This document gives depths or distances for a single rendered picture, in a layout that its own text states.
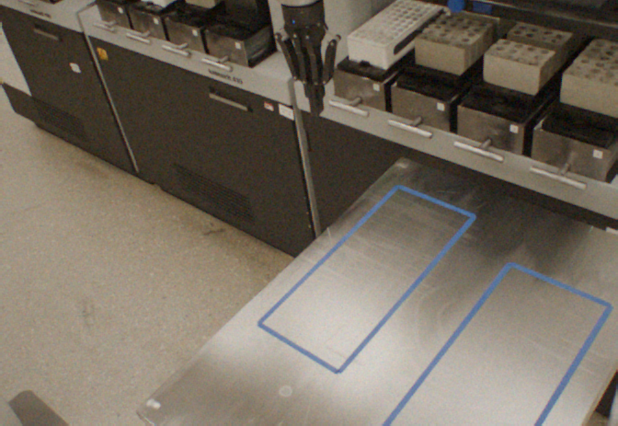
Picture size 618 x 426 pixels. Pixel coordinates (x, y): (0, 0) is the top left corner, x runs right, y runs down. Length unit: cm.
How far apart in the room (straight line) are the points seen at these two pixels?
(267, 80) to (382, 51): 35
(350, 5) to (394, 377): 88
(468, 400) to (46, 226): 202
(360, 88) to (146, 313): 106
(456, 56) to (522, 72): 14
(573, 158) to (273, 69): 74
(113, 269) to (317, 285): 144
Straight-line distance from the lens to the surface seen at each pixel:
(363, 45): 145
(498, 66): 135
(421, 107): 139
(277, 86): 164
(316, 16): 122
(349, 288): 98
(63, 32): 238
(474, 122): 134
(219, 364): 93
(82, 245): 250
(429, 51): 141
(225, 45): 171
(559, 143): 127
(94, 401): 204
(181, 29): 182
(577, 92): 130
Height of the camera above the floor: 155
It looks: 40 degrees down
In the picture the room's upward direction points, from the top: 10 degrees counter-clockwise
